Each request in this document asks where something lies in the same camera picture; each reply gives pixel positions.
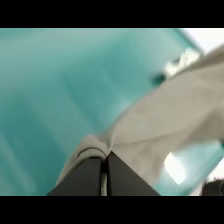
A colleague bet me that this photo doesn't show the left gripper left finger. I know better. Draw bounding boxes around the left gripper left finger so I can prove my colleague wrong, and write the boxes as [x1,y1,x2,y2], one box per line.
[46,156,103,197]

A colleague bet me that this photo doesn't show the grey-brown T-shirt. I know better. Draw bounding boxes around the grey-brown T-shirt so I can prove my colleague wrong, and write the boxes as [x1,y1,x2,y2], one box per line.
[55,43,224,188]

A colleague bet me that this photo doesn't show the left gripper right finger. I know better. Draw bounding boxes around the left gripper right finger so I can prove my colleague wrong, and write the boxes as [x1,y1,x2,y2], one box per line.
[106,150,161,197]

